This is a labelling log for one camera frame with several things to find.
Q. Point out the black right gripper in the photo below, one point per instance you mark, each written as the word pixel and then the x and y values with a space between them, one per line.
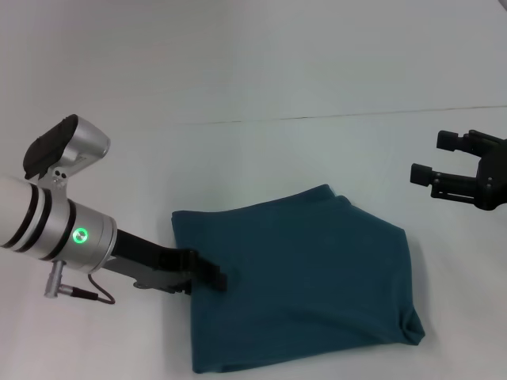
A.
pixel 493 178

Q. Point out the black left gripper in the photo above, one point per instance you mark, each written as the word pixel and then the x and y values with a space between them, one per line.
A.
pixel 150 265

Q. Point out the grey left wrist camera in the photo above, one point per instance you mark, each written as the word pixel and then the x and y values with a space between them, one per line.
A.
pixel 67 146

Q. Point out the teal blue shirt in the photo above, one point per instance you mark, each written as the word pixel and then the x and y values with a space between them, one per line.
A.
pixel 297 269

